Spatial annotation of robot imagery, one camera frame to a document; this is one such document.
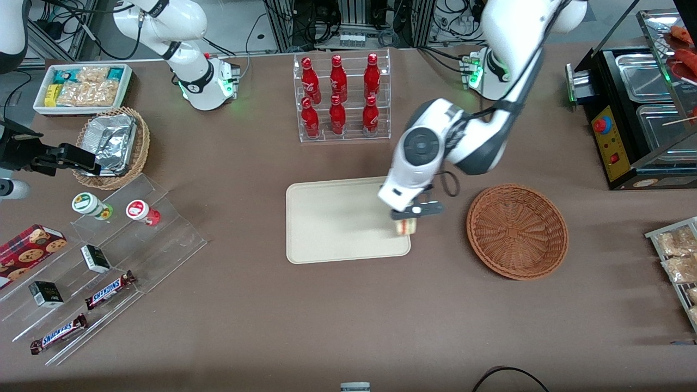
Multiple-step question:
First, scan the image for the white plastic bin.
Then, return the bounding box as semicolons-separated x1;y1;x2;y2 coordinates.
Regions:
33;63;134;118

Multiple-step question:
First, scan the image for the red cookie box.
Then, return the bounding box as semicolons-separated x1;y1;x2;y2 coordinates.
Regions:
0;224;69;289

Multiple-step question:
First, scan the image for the aluminium frame cabinet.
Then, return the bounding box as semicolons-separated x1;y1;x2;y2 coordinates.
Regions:
263;0;436;53

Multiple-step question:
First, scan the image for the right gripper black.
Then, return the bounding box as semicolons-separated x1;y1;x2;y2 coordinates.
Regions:
0;120;103;177

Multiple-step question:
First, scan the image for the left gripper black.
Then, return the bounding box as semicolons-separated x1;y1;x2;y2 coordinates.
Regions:
390;200;445;222

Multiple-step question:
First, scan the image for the red cola bottle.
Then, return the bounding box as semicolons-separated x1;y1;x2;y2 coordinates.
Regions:
362;95;380;134
329;95;347;136
329;54;348;103
301;57;322;105
364;53;382;101
301;97;321;138

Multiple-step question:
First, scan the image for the small black carton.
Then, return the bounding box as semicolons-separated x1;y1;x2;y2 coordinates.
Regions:
81;245;112;274
28;281;65;309

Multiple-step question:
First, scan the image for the clear acrylic stepped riser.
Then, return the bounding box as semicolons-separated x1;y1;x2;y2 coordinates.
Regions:
0;234;139;366
70;173;209;295

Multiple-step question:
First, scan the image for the Snickers chocolate bar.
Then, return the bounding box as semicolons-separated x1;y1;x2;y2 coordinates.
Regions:
84;270;137;311
30;313;89;356

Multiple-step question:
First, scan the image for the clear cracker bag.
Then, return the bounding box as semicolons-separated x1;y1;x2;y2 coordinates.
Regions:
56;81;121;108
76;66;111;85

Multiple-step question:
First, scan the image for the black food warmer machine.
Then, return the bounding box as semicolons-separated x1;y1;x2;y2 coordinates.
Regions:
565;8;697;191

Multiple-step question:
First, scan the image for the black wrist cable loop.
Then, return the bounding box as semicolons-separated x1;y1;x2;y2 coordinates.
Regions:
430;170;461;198

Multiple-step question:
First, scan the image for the black base cable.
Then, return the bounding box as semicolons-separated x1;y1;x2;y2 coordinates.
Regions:
417;46;470;74

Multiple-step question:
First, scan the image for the brown wicker basket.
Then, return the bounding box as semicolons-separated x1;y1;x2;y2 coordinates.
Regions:
466;184;569;281

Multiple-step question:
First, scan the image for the aluminium foil tray stack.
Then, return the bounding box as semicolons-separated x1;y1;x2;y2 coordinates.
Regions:
76;113;138;176

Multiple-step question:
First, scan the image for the clear acrylic bottle rack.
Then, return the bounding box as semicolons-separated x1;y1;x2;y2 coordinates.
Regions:
293;49;392;144

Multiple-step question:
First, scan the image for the black table cable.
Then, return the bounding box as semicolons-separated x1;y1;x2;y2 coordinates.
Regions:
471;366;551;392

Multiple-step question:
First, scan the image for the cream plastic tray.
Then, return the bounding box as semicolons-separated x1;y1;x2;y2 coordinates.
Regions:
286;177;412;265

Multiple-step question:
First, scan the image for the green lid cup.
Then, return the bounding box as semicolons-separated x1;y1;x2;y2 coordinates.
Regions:
72;192;114;221

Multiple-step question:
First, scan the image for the stainless steel pan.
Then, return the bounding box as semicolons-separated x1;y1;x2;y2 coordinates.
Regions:
636;103;697;164
615;53;676;103

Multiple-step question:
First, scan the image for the red lid cup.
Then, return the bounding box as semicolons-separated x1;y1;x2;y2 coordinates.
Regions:
126;200;161;226

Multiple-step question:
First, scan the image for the light wicker basket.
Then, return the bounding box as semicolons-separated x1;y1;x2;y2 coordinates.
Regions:
72;106;151;191

